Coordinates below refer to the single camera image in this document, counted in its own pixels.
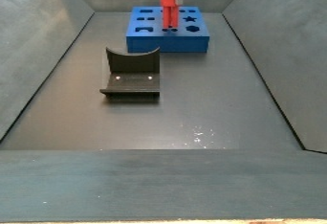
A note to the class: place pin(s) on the blue foam shape board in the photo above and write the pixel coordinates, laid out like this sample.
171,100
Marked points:
147,35

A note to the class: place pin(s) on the red three prong object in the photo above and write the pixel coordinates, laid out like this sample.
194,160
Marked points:
170,13

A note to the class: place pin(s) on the black curved fixture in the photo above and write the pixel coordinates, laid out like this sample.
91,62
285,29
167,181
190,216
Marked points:
134,73

